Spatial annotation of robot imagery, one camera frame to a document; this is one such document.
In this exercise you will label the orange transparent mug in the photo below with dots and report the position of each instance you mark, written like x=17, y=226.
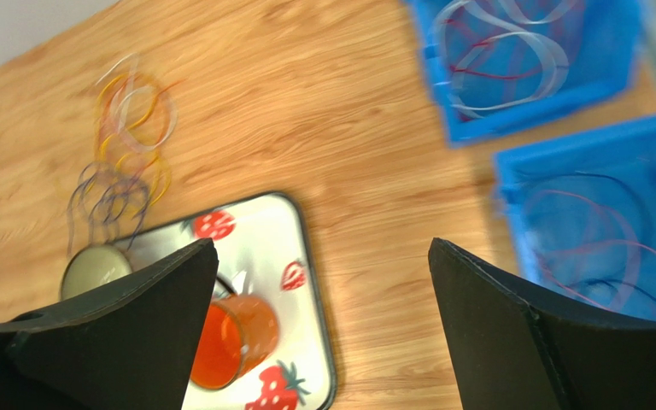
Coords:
x=240, y=331

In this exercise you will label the near blue plastic bin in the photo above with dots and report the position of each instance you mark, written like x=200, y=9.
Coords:
x=581, y=210

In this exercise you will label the beige ceramic bowl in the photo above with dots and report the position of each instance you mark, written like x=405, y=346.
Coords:
x=93, y=267

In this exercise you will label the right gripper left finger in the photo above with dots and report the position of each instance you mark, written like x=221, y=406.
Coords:
x=129, y=344

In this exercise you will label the blue plastic bin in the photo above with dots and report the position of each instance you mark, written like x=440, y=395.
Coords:
x=493, y=68
x=581, y=210

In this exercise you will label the white strawberry tray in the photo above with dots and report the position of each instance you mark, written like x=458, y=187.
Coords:
x=263, y=250

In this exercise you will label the far blue plastic bin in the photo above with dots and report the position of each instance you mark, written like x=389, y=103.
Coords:
x=493, y=68

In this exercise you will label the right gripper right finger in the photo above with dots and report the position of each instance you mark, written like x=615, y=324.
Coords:
x=516, y=345

